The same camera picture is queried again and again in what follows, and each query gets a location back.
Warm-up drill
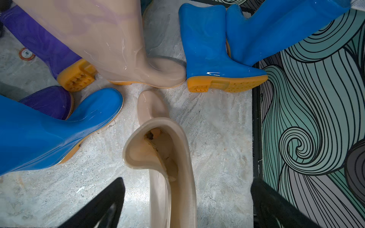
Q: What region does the purple rain boot back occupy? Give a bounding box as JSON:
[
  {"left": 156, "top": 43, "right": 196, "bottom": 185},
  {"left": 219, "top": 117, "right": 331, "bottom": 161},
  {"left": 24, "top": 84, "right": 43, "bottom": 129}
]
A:
[{"left": 1, "top": 6, "right": 98, "bottom": 92}]

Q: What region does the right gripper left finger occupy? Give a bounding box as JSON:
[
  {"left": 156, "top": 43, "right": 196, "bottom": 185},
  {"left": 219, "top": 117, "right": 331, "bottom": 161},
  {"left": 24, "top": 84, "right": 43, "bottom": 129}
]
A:
[{"left": 60, "top": 177, "right": 125, "bottom": 228}]

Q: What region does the beige rain boot large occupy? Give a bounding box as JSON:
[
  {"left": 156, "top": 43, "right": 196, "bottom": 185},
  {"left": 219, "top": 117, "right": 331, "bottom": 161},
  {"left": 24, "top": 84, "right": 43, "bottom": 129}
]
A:
[{"left": 17, "top": 1, "right": 186, "bottom": 88}]

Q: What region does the purple rain boot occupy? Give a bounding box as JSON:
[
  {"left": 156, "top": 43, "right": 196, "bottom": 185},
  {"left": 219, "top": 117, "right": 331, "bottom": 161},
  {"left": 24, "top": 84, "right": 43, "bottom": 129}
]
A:
[
  {"left": 19, "top": 85, "right": 74, "bottom": 120},
  {"left": 1, "top": 6, "right": 98, "bottom": 92}
]

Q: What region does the blue rain boot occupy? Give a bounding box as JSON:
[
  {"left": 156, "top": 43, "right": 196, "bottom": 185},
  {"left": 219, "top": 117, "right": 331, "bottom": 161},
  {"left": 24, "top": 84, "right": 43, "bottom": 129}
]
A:
[
  {"left": 226, "top": 1, "right": 351, "bottom": 66},
  {"left": 179, "top": 3, "right": 268, "bottom": 93}
]

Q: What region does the red poker chip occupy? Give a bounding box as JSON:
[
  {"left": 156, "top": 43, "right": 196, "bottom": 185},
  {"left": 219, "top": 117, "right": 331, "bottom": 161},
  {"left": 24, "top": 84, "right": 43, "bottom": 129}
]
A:
[{"left": 19, "top": 47, "right": 36, "bottom": 61}]

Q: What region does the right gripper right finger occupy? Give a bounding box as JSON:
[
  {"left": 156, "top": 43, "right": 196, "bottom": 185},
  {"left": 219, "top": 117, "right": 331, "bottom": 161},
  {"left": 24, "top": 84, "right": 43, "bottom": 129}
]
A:
[{"left": 251, "top": 178, "right": 319, "bottom": 228}]

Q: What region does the light blue boot front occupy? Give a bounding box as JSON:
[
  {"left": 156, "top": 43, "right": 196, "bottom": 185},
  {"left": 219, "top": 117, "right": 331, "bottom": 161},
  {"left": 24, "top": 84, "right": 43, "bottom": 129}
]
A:
[{"left": 1, "top": 88, "right": 123, "bottom": 175}]

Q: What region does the purple rain boot front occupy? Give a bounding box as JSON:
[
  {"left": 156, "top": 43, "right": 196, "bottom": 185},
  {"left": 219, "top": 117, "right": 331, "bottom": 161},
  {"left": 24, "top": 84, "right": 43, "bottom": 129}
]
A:
[{"left": 19, "top": 85, "right": 74, "bottom": 120}]

